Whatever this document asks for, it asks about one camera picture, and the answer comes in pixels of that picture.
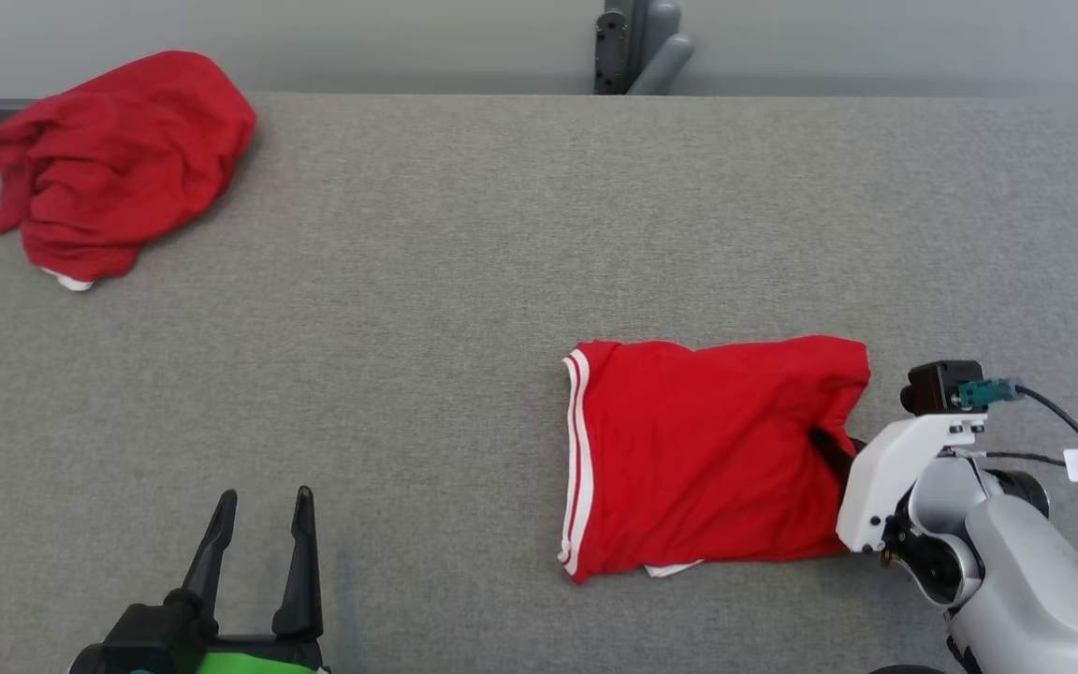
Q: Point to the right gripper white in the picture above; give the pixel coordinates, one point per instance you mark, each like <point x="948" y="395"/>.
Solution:
<point x="885" y="477"/>

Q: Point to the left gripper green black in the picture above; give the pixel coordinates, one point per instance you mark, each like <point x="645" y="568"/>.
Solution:
<point x="151" y="646"/>

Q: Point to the red jersey with black lettering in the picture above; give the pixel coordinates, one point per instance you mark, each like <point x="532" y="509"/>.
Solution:
<point x="707" y="459"/>

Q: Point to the red garment with white trim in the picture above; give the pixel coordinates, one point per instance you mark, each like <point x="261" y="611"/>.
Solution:
<point x="118" y="159"/>

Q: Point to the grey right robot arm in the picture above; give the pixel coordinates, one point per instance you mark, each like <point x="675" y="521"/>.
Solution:
<point x="1035" y="580"/>

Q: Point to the grey rounded tube fitting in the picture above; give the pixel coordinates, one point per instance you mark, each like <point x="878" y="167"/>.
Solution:
<point x="665" y="61"/>

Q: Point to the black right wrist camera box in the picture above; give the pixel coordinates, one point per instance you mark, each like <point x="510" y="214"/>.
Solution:
<point x="932" y="386"/>

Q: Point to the teal right camera connector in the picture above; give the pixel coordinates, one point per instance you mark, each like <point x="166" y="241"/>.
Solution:
<point x="988" y="391"/>

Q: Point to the dark grey hinge bracket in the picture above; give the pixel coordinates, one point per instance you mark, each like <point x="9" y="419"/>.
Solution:
<point x="612" y="56"/>

